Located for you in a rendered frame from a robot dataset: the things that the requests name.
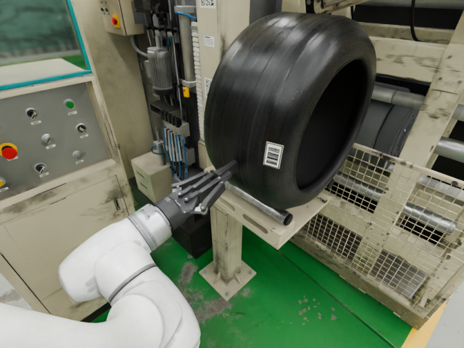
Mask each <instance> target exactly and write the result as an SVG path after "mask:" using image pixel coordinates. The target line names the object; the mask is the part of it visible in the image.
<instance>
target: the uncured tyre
mask: <svg viewBox="0 0 464 348"><path fill-rule="evenodd" d="M375 79H376V51H375V48H374V45H373V43H372V42H371V40H370V38H369V36H368V34H367V33H366V31H365V29H364V28H363V26H362V25H361V24H360V23H358V22H357V21H354V20H353V19H350V18H348V17H345V16H342V15H332V14H312V13H301V12H277V13H274V14H270V15H268V16H265V17H262V18H260V19H258V20H256V21H254V22H253V23H252V24H250V25H249V26H247V27H246V28H245V29H244V30H243V31H242V32H241V33H240V34H239V35H238V36H237V37H236V38H235V40H234V41H233V42H232V44H231V45H230V46H229V48H228V49H227V51H226V52H225V54H224V56H223V58H222V59H221V61H220V63H219V65H218V67H217V69H216V71H215V74H214V76H213V79H212V82H211V85H210V88H209V92H208V95H207V99H206V106H205V111H204V141H205V146H206V151H207V153H208V156H209V159H210V161H211V163H212V165H213V166H214V167H215V169H216V170H218V169H219V168H221V167H224V166H225V165H227V164H228V163H229V162H231V161H232V160H236V161H238V166H239V170H238V171H237V172H236V173H234V174H233V175H232V177H231V178H230V179H228V180H227V181H228V182H229V183H231V184H232V185H234V186H236V187H238V188H239V189H240V190H242V191H244V192H245V193H247V194H248V195H250V196H251V197H253V198H255V199H256V200H258V201H259V202H261V203H263V204H264V205H266V206H270V207H272V208H275V209H290V208H293V207H296V206H301V205H303V204H306V203H308V202H310V201H311V200H312V199H314V198H315V197H316V196H317V195H319V194H320V193H321V192H322V191H323V190H324V189H325V187H326V186H327V185H328V184H329V183H330V181H332V179H333V178H334V176H335V175H336V173H337V172H338V171H339V169H340V167H341V166H342V165H343V163H344V161H345V160H346V158H347V156H348V154H349V152H350V151H351V149H352V147H353V145H354V143H355V141H356V139H357V136H358V134H359V132H360V129H361V128H362V125H363V122H364V120H365V117H366V114H367V111H368V108H369V105H370V101H371V97H372V94H373V90H374V84H375ZM267 142H271V143H274V144H279V145H283V146H284V147H283V151H282V157H281V161H280V168H279V169H278V168H274V167H271V166H266V165H264V164H263V162H264V154H265V149H266V145H267Z"/></svg>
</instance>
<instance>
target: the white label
mask: <svg viewBox="0 0 464 348"><path fill-rule="evenodd" d="M283 147H284V146H283V145H279V144H274V143H271V142H267V145H266V149H265V154H264V162H263V164H264V165H266V166H271V167H274V168H278V169H279V168H280V161H281V157H282V151H283Z"/></svg>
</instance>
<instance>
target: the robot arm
mask: <svg viewBox="0 0 464 348"><path fill-rule="evenodd" d="M238 170H239V166H238V161H236V160H232V161H231V162H229V163H228V164H227V165H225V166H224V167H221V168H219V169H218V170H216V171H215V172H214V170H210V173H208V171H203V172H201V173H199V174H197V175H194V176H193V177H190V178H188V179H186V180H184V181H182V182H178V183H174V184H171V187H172V189H173V192H172V193H171V194H170V195H169V196H167V195H166V196H164V197H163V198H161V199H160V200H158V201H156V202H155V203H154V204H153V205H151V204H147V205H145V206H143V207H142V208H141V209H139V210H138V211H136V212H134V213H133V214H131V215H129V216H128V217H127V218H125V219H124V220H122V221H119V222H116V223H114V224H111V225H109V226H107V227H106V228H104V229H102V230H101V231H99V232H97V233H96V234H94V235H93V236H92V237H90V238H88V239H87V240H86V241H85V242H84V243H82V244H81V245H80V246H79V247H77V248H76V249H75V250H74V251H73V252H72V253H71V254H70V255H69V256H68V257H67V258H66V259H65V260H64V261H63V262H62V263H61V264H60V265H59V270H58V276H59V281H60V283H61V285H62V287H63V288H64V291H65V292H66V293H67V294H68V296H69V297H70V298H71V299H72V300H73V301H75V302H85V301H89V300H94V299H95V298H98V297H99V296H100V295H103V297H105V299H107V301H108V302H109V304H110V305H111V307H112V308H111V310H110V312H109V314H108V317H107V320H106V322H100V323H88V322H80V321H76V320H70V319H67V318H61V317H58V316H53V315H49V314H46V313H41V312H38V311H32V310H29V309H24V308H21V307H15V306H12V305H8V304H4V303H0V348H199V346H200V335H201V333H200V327H199V324H198V321H197V318H196V317H195V314H194V313H193V310H192V308H191V306H190V305H189V303H188V302H187V301H186V299H185V298H184V296H183V295H182V294H181V292H180V291H179V289H178V288H177V287H176V286H175V285H174V284H173V282H172V281H171V280H170V279H169V278H168V277H167V276H166V275H165V274H164V273H163V272H162V271H161V270H160V269H159V268H158V267H157V265H156V264H155V263H154V261H153V259H152V257H151V255H150V254H149V253H150V252H152V251H154V250H155V249H156V248H157V247H158V246H159V245H161V244H162V243H163V242H165V241H166V240H167V239H169V238H170V237H171V236H172V232H171V231H174V230H175V229H176V228H177V227H179V226H180V225H182V224H183V223H184V222H185V220H186V219H187V218H188V217H190V216H193V215H195V214H196V213H199V214H202V216H203V217H206V216H207V214H208V212H209V209H210V208H211V207H212V206H213V204H214V203H215V202H216V201H217V199H218V198H219V197H220V196H221V194H223V192H224V191H225V190H226V189H225V184H224V183H225V182H226V181H227V180H228V179H230V178H231V177H232V175H233V174H234V173H236V172H237V171H238ZM203 176H204V177H203ZM203 200H204V201H203ZM198 205H199V206H198Z"/></svg>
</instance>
